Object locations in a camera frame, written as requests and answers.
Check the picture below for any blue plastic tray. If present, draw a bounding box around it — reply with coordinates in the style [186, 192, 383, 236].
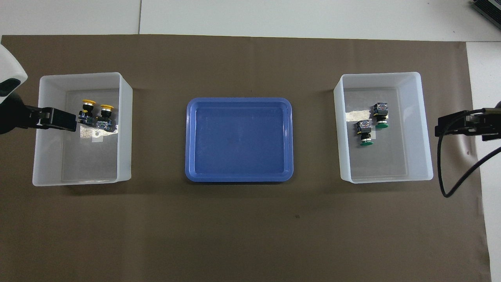
[185, 97, 294, 183]

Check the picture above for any grey ribbed metal device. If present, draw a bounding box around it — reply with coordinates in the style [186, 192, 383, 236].
[470, 0, 501, 25]

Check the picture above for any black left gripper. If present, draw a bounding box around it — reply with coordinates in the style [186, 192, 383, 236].
[0, 91, 77, 135]

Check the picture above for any translucent white plastic box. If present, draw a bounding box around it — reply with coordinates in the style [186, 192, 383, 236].
[32, 72, 133, 187]
[333, 72, 434, 184]

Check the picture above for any brown paper table mat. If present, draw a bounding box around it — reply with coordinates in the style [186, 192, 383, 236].
[0, 34, 492, 282]

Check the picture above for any yellow push button switch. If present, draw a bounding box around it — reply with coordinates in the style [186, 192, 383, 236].
[96, 104, 115, 131]
[78, 99, 97, 127]

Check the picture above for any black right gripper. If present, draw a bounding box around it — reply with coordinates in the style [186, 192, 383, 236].
[434, 100, 501, 142]

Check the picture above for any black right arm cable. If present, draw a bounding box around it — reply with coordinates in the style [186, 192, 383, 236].
[437, 113, 501, 198]

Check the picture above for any green push button switch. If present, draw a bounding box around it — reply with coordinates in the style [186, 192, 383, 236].
[355, 120, 375, 148]
[373, 102, 391, 130]

